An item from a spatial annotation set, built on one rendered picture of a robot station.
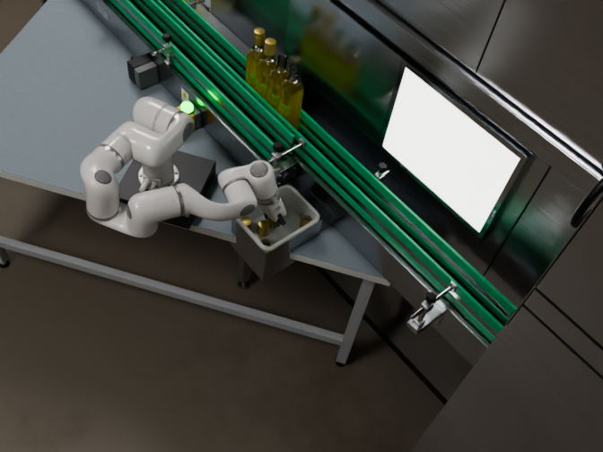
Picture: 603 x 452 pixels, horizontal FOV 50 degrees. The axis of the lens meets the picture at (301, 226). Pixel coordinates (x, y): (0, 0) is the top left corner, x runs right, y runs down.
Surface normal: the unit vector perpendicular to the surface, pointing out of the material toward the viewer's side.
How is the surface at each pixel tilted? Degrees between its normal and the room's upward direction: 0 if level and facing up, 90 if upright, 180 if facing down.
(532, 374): 90
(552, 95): 90
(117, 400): 0
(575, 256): 90
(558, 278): 90
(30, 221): 0
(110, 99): 0
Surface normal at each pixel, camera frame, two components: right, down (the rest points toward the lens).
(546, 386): -0.77, 0.47
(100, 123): 0.11, -0.59
